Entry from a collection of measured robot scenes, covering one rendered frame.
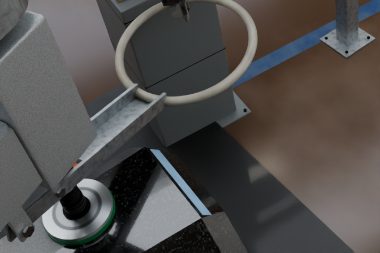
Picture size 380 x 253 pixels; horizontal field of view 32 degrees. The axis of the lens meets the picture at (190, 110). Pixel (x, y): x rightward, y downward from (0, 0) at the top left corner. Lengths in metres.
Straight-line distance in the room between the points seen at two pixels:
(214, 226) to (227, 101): 1.31
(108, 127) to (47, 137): 0.46
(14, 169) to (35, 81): 0.21
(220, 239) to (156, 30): 1.06
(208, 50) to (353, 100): 0.77
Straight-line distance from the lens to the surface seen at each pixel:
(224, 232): 1.97
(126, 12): 2.59
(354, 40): 3.52
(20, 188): 1.60
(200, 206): 1.95
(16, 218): 1.66
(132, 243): 1.90
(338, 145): 3.06
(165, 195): 1.97
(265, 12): 3.76
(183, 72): 2.90
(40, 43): 1.50
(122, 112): 2.09
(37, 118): 1.55
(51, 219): 2.00
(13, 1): 1.42
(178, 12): 2.39
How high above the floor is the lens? 2.40
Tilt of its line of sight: 47 degrees down
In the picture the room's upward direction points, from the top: 15 degrees counter-clockwise
